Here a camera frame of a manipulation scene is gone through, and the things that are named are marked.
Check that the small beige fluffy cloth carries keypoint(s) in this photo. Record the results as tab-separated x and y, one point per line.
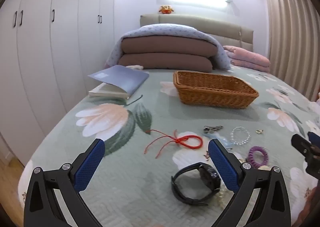
136	67

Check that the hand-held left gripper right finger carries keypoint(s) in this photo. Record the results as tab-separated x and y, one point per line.
222	167

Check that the blue floral blanket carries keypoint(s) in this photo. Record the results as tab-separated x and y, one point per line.
165	29

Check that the beige padded headboard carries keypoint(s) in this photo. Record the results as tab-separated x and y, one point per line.
220	27

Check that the green floral bedspread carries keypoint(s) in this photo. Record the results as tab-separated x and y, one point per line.
130	167

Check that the metal hair clip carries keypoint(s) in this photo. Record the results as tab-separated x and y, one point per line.
212	129

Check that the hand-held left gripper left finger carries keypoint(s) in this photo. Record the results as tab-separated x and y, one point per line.
91	164

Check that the orange plush toy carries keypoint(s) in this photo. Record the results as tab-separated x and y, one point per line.
165	9

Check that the small dark earring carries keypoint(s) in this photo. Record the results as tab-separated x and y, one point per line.
207	154

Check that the folded pink blanket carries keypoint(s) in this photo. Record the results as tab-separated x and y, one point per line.
246	58

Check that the folded brown quilt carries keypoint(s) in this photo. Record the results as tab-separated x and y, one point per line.
165	52

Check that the light blue hair clip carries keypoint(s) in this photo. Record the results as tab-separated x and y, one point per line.
223	142

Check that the white wardrobe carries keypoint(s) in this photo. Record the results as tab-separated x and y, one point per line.
50	54

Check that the black wristwatch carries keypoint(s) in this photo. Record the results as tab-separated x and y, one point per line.
200	182

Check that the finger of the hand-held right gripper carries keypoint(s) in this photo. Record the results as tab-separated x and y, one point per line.
301	145
314	138

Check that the dark bookmark ribbon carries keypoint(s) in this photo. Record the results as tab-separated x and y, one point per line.
135	99

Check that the beige curtain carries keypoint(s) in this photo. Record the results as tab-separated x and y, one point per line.
292	29

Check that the brown wicker basket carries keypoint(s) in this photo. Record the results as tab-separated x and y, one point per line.
215	89

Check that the blue-grey open book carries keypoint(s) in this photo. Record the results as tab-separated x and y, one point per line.
120	82

